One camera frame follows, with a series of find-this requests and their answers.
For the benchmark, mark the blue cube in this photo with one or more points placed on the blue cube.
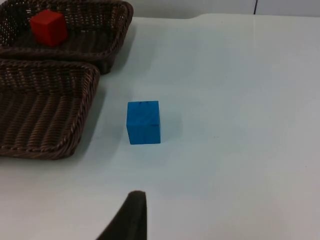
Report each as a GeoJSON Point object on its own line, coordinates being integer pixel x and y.
{"type": "Point", "coordinates": [143, 122]}

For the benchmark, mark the dark brown wicker basket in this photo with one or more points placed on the dark brown wicker basket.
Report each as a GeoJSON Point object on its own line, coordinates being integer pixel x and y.
{"type": "Point", "coordinates": [100, 32]}
{"type": "Point", "coordinates": [42, 112]}

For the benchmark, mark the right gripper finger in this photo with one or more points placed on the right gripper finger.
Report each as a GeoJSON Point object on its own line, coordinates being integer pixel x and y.
{"type": "Point", "coordinates": [132, 220]}

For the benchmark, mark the red cube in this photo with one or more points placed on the red cube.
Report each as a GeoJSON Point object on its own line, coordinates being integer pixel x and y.
{"type": "Point", "coordinates": [48, 27]}

